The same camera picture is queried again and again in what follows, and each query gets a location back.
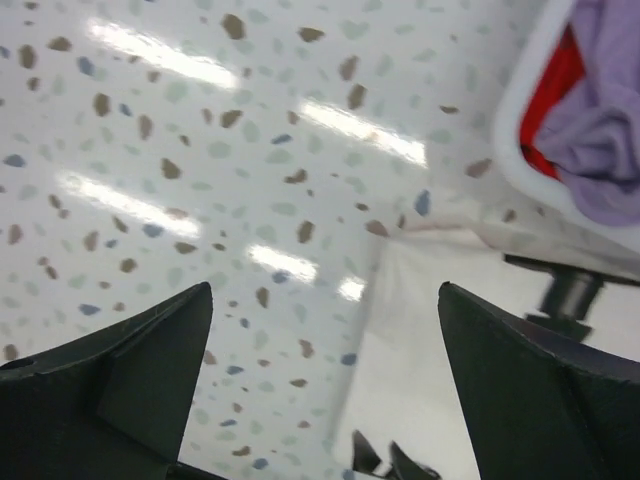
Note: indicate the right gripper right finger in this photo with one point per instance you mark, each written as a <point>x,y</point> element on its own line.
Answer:
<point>538,405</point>

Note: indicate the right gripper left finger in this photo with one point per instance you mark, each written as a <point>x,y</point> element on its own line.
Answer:
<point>113,404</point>

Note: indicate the white t shirt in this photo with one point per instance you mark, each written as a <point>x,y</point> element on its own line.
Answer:
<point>402,418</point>

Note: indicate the lilac t shirt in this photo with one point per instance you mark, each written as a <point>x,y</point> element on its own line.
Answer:
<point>592,135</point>

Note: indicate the red garment in basket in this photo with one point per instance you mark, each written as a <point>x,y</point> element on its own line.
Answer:
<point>562,73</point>

